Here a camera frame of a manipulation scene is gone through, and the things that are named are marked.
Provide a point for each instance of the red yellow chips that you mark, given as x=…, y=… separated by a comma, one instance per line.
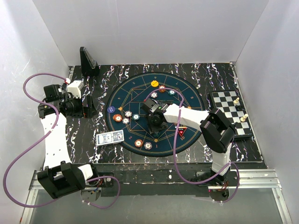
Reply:
x=117, y=118
x=162, y=88

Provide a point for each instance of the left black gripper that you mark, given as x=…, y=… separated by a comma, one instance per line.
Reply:
x=88, y=112

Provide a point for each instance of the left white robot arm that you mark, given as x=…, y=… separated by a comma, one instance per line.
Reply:
x=59, y=176

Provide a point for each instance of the black card shoe stand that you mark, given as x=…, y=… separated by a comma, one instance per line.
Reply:
x=89, y=66

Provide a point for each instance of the aluminium frame rail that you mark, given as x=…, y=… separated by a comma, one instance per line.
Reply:
x=154, y=194

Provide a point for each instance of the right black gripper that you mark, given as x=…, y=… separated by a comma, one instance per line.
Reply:
x=152, y=128

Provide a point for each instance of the green poker chip stack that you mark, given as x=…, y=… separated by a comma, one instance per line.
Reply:
x=156, y=134

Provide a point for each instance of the yellow round dealer button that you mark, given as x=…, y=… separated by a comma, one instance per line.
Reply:
x=154, y=83

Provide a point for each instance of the blue white chip stack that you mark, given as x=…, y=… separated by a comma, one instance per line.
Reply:
x=147, y=145

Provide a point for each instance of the black white chessboard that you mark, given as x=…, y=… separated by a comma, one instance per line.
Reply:
x=224, y=101

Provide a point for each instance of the round blue poker mat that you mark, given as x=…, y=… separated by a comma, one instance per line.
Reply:
x=129, y=96

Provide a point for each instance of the black chess piece upper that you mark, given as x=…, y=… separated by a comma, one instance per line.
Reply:
x=239, y=108

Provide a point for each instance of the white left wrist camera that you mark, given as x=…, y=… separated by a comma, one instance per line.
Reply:
x=75, y=88

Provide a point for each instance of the purple small blind button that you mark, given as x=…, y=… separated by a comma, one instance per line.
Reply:
x=111, y=109

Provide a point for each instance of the red yellow chip stack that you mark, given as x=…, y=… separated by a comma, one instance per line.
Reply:
x=138, y=143

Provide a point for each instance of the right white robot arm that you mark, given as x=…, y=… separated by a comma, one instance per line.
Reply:
x=215, y=127

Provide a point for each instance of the red black triangle marker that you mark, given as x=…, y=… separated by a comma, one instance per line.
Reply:
x=181, y=131

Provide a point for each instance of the blue white chips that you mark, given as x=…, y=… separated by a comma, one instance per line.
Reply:
x=128, y=113
x=153, y=95

